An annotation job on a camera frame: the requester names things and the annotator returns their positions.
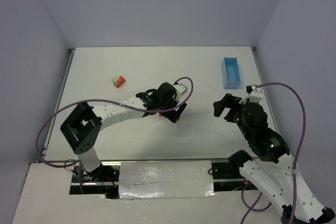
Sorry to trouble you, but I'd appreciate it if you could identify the blue plastic box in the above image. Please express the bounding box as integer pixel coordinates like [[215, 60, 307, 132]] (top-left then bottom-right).
[[221, 57, 240, 90]]

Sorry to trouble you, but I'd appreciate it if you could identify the natural wood cube with windows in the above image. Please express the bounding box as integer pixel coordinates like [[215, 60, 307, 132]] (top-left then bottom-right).
[[112, 76, 120, 83]]

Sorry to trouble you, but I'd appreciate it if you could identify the red cube with window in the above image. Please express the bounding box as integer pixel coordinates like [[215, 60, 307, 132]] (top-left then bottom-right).
[[113, 81, 124, 88]]

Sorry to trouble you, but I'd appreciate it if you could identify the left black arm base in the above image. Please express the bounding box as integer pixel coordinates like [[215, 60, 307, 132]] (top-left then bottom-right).
[[65, 163, 121, 199]]

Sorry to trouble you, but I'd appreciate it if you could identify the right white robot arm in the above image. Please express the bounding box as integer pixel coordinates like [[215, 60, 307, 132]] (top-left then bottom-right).
[[213, 93, 335, 223]]

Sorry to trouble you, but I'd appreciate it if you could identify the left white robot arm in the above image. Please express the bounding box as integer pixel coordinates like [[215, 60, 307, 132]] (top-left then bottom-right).
[[60, 82, 187, 176]]

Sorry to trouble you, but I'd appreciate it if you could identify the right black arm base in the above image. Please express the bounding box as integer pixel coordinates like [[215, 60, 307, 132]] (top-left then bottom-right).
[[208, 161, 250, 192]]

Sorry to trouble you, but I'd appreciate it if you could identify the silver foil tape sheet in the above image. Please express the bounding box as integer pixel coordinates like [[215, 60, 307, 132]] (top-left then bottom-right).
[[119, 161, 215, 199]]

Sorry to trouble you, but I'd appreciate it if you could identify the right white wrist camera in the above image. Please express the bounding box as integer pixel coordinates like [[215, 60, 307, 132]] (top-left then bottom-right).
[[239, 84, 264, 104]]

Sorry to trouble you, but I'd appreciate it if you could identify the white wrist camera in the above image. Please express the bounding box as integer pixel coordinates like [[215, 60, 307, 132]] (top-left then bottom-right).
[[239, 84, 264, 104], [173, 83, 188, 97]]

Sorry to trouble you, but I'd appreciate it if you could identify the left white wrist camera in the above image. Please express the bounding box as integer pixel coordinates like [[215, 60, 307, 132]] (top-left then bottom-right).
[[173, 83, 188, 97]]

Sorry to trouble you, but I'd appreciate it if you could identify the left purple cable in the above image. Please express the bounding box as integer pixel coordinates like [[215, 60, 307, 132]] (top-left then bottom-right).
[[35, 77, 194, 195]]

